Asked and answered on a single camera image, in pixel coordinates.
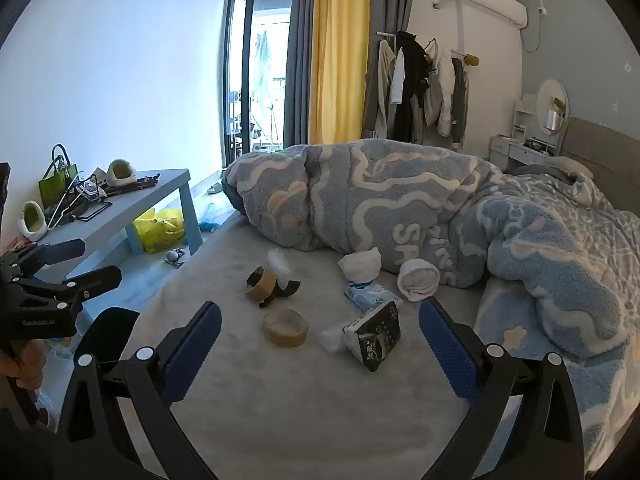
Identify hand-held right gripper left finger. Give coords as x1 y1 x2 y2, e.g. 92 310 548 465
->
52 301 223 480

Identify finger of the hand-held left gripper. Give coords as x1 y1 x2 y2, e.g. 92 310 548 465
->
20 265 123 311
0 238 87 273

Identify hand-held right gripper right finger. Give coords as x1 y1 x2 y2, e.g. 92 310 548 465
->
417 296 586 480

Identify black snack packet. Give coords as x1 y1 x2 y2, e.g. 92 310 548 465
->
342 300 402 372

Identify white sock wide cuff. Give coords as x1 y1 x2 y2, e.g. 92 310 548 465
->
397 258 441 302

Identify tan tape roll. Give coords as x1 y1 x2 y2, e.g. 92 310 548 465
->
261 308 309 347

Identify brown tape roll dark core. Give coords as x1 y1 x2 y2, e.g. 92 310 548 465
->
246 266 280 303

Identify black tape roll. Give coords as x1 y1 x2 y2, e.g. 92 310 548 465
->
260 280 301 309

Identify clear plastic bag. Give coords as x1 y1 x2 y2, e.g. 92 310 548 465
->
317 327 351 356

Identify white sock pointed tips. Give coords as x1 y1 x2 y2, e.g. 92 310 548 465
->
337 247 382 282

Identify person's left hand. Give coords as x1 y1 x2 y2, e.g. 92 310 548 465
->
0 337 48 391

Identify white green fluffy slipper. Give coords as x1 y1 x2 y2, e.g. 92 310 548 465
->
107 159 137 187
19 201 48 237

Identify green handbag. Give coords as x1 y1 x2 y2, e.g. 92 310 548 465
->
39 144 79 211

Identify yellow plastic bag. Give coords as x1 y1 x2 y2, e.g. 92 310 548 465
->
132 208 186 255

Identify blue star print fleece sheet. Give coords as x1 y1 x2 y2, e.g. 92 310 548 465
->
472 275 640 476

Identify light blue table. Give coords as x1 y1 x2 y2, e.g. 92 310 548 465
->
20 169 203 281

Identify blue tissue pack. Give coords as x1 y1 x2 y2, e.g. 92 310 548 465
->
344 281 391 313

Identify dark brown stick bundle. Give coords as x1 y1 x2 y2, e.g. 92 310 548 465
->
102 173 161 196

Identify small clear plastic wrap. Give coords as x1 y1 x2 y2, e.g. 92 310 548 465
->
266 247 292 281

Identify small blue cloth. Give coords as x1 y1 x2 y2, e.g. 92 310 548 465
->
200 205 222 233

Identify fluffy blue cloud blanket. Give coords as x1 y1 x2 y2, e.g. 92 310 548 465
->
222 138 633 361

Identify blue white patterned quilt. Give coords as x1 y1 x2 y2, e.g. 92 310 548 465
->
510 170 640 311

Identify white vanity table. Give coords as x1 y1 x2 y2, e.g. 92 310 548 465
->
489 134 556 173

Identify grey pillow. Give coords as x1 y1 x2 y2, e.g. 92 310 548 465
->
512 156 596 181

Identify grey garment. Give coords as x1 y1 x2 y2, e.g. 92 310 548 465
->
450 57 471 146

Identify white desktop shelf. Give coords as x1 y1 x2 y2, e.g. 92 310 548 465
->
512 94 538 141

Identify beige grey headboard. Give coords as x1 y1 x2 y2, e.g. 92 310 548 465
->
560 117 640 211

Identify white jacket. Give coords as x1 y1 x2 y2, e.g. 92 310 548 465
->
427 40 468 136

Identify black framed glass door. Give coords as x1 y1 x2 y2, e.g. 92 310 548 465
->
223 0 298 168

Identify black coat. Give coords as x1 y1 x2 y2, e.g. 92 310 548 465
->
392 31 431 143

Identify beige coat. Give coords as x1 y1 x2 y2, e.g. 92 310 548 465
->
362 40 396 133

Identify white shirt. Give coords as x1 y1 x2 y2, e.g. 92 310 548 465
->
390 47 407 106

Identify round mirror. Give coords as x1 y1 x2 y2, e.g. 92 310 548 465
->
536 79 569 137

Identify yellow curtain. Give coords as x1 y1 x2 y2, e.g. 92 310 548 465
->
307 0 371 146

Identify clothes on rack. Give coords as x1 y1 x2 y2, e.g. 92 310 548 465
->
375 31 481 148

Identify white air conditioner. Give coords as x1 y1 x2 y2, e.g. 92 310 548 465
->
452 0 528 28

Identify black wire rack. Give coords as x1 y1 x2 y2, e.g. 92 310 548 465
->
47 175 113 228

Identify white wire hanger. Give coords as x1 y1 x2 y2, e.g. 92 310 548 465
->
46 170 86 231

